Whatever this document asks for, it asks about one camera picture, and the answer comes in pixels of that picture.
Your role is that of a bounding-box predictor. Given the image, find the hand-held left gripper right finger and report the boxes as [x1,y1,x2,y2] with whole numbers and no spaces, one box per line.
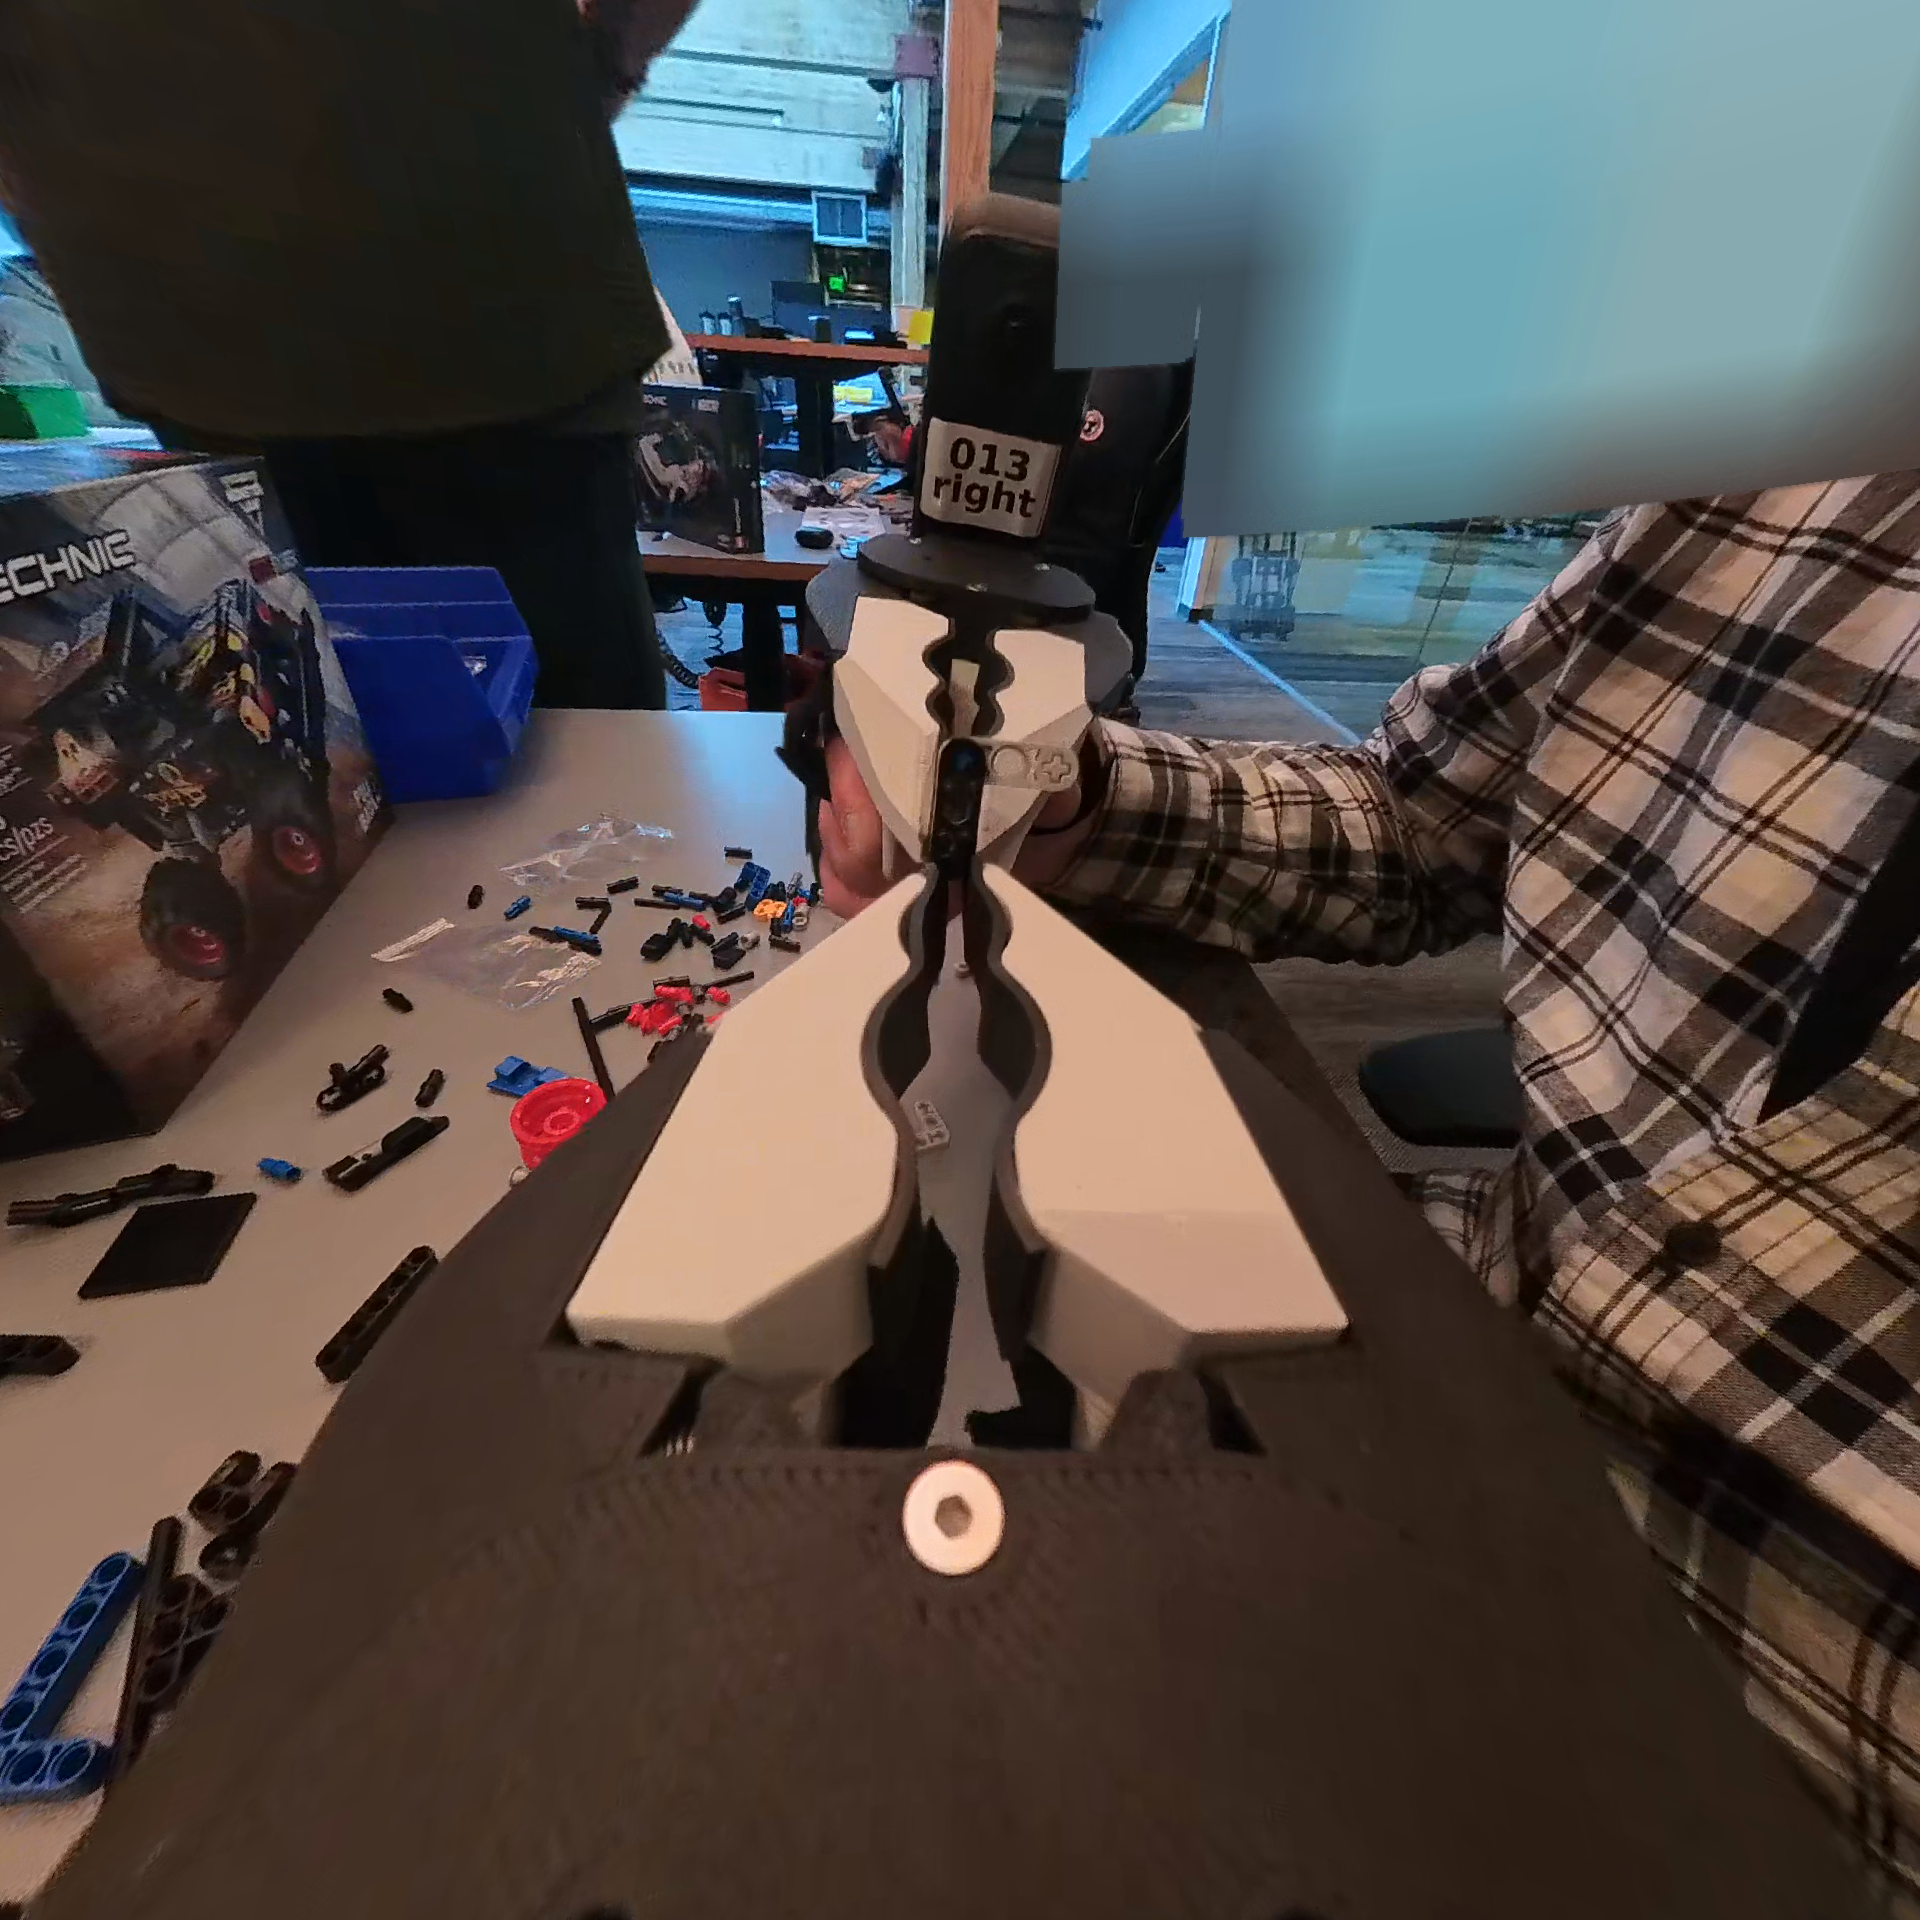
[977,870,1352,1451]

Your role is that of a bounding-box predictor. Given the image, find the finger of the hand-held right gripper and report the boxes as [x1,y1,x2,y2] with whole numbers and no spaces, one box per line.
[967,622,1096,880]
[830,592,963,880]

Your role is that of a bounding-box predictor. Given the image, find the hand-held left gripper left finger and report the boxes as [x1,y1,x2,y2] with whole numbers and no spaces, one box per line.
[564,870,932,1448]

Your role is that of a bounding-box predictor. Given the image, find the person's right forearm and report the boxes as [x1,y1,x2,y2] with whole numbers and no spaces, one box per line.
[1052,602,1623,971]

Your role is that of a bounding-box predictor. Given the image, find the wooden office desk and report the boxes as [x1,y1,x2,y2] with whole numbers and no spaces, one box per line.
[637,504,843,710]

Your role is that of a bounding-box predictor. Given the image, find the grey desk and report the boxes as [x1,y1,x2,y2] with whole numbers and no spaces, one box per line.
[0,710,1052,1907]

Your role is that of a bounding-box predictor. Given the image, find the person's right hand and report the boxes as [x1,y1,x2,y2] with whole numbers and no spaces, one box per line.
[814,734,905,921]

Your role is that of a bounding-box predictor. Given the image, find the red wheel hub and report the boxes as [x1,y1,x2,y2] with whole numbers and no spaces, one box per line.
[509,1076,612,1170]

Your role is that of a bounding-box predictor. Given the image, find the pile of small toy pins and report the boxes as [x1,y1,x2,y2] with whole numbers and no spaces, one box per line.
[460,843,824,1051]

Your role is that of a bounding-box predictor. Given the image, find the black toy set box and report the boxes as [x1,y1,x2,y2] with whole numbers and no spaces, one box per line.
[632,381,767,559]

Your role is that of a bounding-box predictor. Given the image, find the flat clear plastic bag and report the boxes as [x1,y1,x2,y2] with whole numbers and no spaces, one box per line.
[369,919,603,1014]
[501,813,676,892]

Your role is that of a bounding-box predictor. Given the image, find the black long beam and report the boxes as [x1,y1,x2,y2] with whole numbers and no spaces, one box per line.
[313,1245,441,1386]

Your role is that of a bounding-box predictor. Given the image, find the blue plastic bin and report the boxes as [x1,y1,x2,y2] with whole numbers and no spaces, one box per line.
[303,564,538,802]

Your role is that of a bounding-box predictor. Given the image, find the person's plaid shirt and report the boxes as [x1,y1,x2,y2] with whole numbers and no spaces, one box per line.
[1360,473,1920,1890]

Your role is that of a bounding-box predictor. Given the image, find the black flat tile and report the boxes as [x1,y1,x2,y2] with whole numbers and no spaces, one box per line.
[75,1193,260,1300]

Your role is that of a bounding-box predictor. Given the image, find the black angled connector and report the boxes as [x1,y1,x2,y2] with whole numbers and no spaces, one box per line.
[7,1162,219,1232]

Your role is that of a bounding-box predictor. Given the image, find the heap of crossed black beams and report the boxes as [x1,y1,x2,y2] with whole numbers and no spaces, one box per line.
[117,1448,301,1772]

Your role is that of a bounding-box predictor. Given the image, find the blue angled beam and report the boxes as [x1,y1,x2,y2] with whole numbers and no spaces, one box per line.
[0,1552,147,1805]

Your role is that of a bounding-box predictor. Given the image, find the wooden post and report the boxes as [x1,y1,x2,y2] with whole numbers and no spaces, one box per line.
[942,0,1004,228]

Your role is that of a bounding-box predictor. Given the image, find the black neck strap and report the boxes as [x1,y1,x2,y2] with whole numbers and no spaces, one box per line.
[1763,838,1920,1127]

